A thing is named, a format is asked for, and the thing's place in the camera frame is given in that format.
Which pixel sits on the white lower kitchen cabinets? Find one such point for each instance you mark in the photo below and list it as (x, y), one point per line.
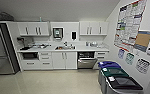
(64, 60)

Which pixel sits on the chrome faucet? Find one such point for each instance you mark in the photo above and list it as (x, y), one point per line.
(65, 44)

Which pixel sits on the black soap dispenser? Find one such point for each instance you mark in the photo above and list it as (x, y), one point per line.
(74, 35)

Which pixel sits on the stainless steel dishwasher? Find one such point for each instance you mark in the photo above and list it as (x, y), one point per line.
(87, 60)

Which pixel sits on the stack of white dishes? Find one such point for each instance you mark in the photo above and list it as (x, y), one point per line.
(93, 43)

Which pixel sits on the paper towel dispenser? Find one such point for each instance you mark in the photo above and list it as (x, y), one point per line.
(58, 33)

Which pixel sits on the dish drying rack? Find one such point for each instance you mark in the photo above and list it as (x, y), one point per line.
(40, 46)

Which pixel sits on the light blue bottle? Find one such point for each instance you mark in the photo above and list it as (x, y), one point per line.
(41, 19)

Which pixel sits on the built-in black microwave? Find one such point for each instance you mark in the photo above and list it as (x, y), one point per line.
(30, 56)

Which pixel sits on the grey bin green lid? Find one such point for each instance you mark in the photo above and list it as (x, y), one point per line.
(116, 71)

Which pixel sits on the black coffee machine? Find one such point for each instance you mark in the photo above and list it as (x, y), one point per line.
(21, 43)

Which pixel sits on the grey trash bin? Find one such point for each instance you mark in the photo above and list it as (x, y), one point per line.
(124, 85)

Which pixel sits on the brown cork board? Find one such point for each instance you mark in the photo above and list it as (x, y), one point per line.
(144, 40)

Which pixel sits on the small black white sign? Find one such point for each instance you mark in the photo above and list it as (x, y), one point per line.
(143, 66)

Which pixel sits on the stainless steel fridge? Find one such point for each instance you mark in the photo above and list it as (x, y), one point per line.
(2, 50)

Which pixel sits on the small blue wall sign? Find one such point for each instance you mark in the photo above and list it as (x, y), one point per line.
(121, 53)

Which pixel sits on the small green wall sign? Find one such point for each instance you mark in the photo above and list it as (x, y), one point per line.
(130, 58)

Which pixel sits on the colourful wall posters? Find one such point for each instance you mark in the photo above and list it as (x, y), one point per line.
(129, 23)

